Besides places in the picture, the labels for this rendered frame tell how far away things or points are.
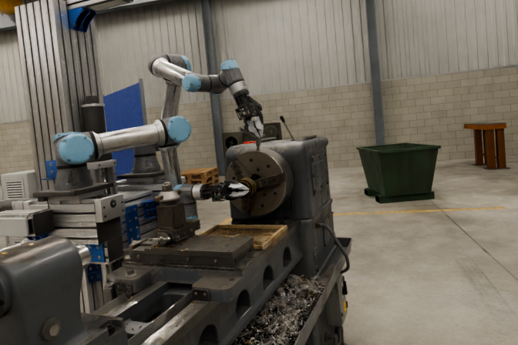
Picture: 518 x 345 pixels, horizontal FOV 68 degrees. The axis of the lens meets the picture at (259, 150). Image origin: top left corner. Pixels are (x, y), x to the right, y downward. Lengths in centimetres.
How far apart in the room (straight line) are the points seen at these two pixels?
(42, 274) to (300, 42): 1147
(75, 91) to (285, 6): 1069
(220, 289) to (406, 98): 1097
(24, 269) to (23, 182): 135
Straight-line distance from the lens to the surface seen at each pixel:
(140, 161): 213
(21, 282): 85
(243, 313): 143
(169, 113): 215
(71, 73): 207
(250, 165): 184
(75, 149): 162
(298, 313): 170
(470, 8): 1260
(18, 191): 221
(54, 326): 91
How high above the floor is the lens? 133
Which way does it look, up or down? 3 degrees down
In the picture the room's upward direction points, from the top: 5 degrees counter-clockwise
